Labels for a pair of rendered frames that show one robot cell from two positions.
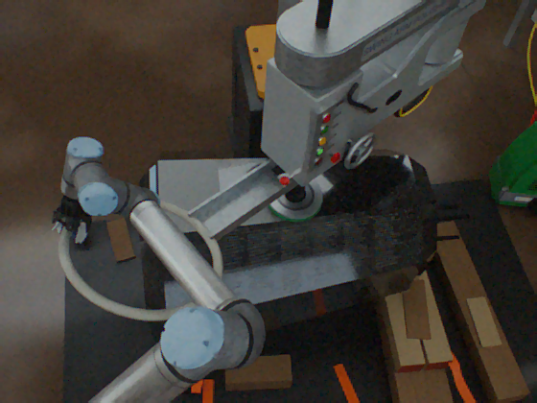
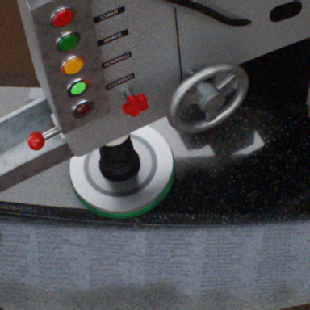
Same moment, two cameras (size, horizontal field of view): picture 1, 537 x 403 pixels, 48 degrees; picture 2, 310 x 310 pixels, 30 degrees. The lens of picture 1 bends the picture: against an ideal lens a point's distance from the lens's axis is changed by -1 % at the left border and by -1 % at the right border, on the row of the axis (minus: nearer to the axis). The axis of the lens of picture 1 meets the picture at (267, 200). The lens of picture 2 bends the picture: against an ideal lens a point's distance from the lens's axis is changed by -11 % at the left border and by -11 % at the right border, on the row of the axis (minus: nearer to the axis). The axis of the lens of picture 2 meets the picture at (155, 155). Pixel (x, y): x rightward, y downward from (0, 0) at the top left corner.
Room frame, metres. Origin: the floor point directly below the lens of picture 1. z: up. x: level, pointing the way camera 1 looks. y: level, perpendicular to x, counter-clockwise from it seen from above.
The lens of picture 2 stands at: (0.74, -0.47, 2.02)
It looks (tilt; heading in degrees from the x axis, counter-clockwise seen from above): 57 degrees down; 25
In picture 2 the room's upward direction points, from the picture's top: 8 degrees counter-clockwise
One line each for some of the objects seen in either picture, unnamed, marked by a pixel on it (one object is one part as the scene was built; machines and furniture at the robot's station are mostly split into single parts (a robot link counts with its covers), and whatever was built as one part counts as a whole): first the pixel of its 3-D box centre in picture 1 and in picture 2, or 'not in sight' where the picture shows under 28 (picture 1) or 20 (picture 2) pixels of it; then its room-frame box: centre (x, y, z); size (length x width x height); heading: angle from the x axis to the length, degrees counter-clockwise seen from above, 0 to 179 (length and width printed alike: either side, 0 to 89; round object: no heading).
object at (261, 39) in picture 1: (300, 58); not in sight; (2.27, -0.10, 0.76); 0.49 x 0.49 x 0.05; 14
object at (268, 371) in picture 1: (258, 372); not in sight; (0.92, -0.03, 0.07); 0.30 x 0.12 x 0.12; 98
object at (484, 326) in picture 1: (482, 321); not in sight; (1.25, -1.10, 0.13); 0.25 x 0.10 x 0.01; 12
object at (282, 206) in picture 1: (294, 195); (119, 165); (1.34, -0.10, 0.92); 0.21 x 0.21 x 0.01
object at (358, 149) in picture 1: (353, 144); (198, 82); (1.34, -0.27, 1.24); 0.15 x 0.10 x 0.15; 136
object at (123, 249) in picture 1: (120, 239); not in sight; (1.57, 0.75, 0.02); 0.25 x 0.10 x 0.01; 25
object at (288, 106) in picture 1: (324, 105); (136, 1); (1.39, -0.16, 1.36); 0.36 x 0.22 x 0.45; 136
